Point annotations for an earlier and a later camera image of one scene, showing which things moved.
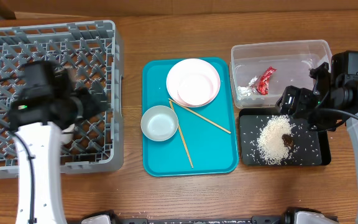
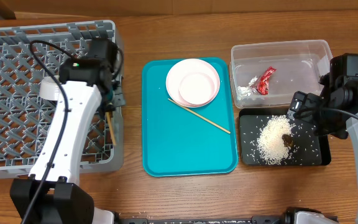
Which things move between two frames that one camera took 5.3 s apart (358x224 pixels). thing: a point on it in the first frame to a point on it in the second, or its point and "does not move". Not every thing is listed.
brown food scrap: [288, 140] does not move
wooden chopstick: [200, 115] does not move
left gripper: [87, 108] to [119, 102]
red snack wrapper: [263, 86] does not move
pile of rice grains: [271, 146] does not move
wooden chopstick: [181, 134] to [111, 127]
